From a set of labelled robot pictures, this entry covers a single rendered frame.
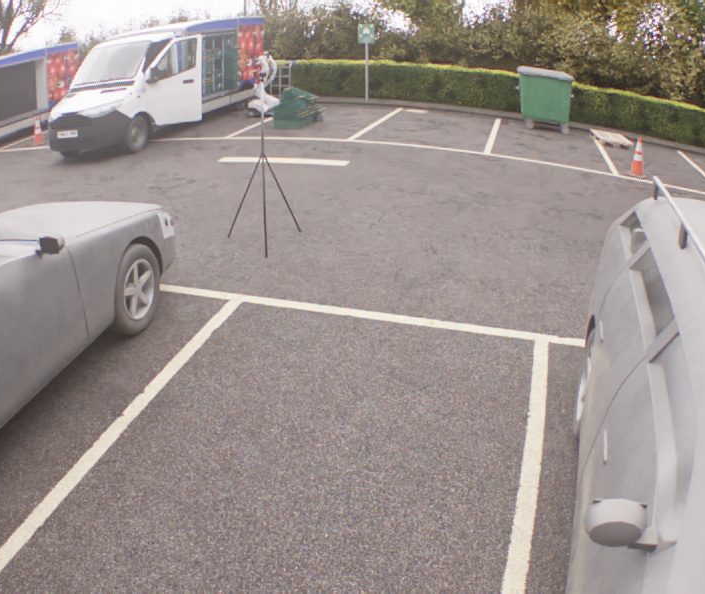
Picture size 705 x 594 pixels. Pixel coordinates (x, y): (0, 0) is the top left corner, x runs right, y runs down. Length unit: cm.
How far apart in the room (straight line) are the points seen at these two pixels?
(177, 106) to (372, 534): 955
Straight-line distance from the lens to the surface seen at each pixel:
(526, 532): 304
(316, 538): 294
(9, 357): 350
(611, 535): 157
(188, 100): 1146
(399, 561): 284
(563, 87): 1373
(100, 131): 1099
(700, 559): 160
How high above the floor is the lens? 216
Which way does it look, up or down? 26 degrees down
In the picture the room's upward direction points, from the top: straight up
